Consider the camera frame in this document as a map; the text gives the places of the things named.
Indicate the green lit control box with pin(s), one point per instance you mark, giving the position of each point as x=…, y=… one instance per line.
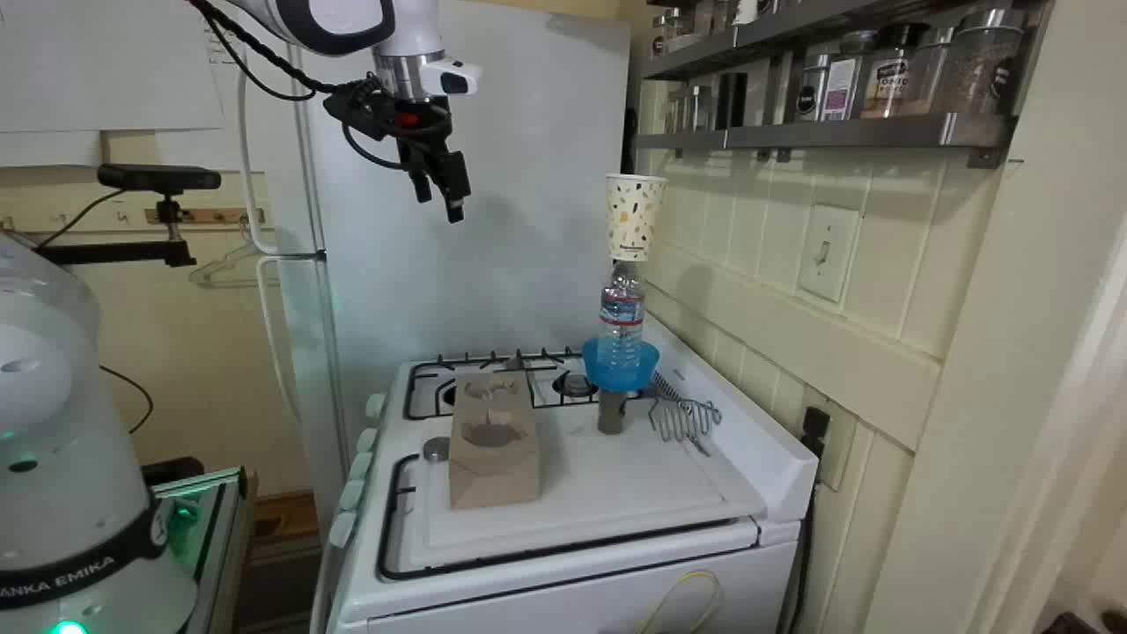
x=208, y=535

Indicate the metal wire whisk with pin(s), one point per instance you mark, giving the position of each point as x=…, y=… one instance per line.
x=679, y=417

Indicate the black wall plug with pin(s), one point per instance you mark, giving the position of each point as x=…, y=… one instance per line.
x=814, y=431

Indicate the blue plastic funnel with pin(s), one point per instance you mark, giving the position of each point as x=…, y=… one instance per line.
x=620, y=364

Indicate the white light switch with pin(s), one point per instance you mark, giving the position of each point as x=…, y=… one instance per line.
x=828, y=253

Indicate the dotted paper cup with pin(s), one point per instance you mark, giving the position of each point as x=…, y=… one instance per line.
x=631, y=216

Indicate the grey wall spice shelf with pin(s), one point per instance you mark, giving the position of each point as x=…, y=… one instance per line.
x=764, y=87

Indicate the spice jar purple label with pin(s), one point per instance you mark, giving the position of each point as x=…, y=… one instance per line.
x=839, y=94

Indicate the white refrigerator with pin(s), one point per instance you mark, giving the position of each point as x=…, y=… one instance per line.
x=374, y=277

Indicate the clear water bottle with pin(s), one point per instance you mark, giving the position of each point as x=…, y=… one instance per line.
x=620, y=305

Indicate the black camera on stand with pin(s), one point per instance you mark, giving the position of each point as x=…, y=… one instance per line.
x=167, y=183

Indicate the white gas stove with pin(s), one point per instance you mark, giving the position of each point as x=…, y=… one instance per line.
x=627, y=534

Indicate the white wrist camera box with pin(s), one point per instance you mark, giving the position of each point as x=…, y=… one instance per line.
x=446, y=79

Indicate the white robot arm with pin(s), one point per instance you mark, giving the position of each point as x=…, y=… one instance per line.
x=86, y=548

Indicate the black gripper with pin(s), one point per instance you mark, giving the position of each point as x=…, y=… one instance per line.
x=419, y=127

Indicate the glass spice jar right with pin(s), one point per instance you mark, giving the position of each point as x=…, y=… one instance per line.
x=980, y=62

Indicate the grey spice bottle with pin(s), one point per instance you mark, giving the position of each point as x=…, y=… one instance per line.
x=610, y=413

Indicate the brown cardboard box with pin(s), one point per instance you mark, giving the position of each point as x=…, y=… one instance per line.
x=494, y=442

